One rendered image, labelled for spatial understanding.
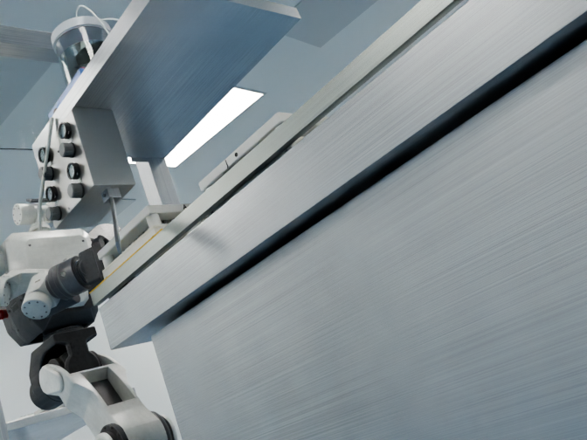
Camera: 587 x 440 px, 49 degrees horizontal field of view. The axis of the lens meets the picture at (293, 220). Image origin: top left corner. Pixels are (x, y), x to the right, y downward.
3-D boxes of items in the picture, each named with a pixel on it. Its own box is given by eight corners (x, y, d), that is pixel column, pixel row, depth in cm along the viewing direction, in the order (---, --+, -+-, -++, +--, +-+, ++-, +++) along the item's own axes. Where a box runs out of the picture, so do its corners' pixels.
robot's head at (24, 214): (17, 235, 196) (10, 209, 199) (50, 233, 203) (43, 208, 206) (24, 226, 192) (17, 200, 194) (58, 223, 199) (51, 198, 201)
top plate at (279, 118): (200, 192, 120) (196, 182, 120) (292, 190, 137) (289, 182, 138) (280, 121, 104) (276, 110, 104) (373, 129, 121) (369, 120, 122)
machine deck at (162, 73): (35, 159, 157) (31, 145, 158) (166, 161, 184) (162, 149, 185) (158, -12, 117) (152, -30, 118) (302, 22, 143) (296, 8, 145)
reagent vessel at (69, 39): (58, 104, 162) (39, 43, 167) (112, 108, 173) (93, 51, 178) (82, 68, 152) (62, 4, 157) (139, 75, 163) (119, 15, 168)
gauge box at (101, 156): (53, 229, 151) (34, 155, 157) (95, 226, 159) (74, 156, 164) (93, 185, 137) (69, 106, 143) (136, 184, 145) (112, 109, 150)
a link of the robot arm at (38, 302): (60, 255, 156) (22, 274, 158) (51, 283, 147) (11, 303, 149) (89, 285, 162) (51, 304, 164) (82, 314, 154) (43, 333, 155)
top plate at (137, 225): (149, 213, 132) (146, 204, 133) (98, 260, 148) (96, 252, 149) (239, 208, 150) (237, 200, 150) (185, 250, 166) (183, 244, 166)
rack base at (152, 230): (156, 235, 131) (153, 224, 132) (104, 280, 147) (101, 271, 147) (246, 227, 148) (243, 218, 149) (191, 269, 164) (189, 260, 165)
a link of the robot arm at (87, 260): (113, 238, 159) (72, 258, 161) (91, 231, 150) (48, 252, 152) (127, 285, 155) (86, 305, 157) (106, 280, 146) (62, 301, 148)
